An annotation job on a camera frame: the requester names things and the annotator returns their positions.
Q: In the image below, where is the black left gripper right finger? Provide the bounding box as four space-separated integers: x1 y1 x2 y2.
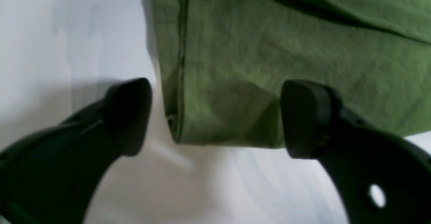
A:
280 80 431 224

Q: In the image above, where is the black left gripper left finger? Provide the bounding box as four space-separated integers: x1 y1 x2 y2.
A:
0 78 152 224

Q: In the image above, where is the olive green T-shirt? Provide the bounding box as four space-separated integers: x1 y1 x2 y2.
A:
152 0 430 148

